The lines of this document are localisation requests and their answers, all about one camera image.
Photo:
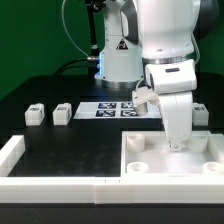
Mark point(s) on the white square tabletop part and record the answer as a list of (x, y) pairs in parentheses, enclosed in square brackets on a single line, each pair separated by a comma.
[(149, 152)]

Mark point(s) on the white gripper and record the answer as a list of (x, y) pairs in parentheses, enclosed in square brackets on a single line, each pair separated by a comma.
[(173, 84)]

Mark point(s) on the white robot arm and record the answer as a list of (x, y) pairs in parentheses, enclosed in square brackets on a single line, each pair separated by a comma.
[(149, 45)]

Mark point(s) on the white U-shaped obstacle fence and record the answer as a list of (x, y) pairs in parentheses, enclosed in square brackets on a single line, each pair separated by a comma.
[(204, 188)]

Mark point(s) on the white sheet with markers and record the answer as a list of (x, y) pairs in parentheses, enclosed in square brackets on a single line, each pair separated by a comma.
[(105, 110)]

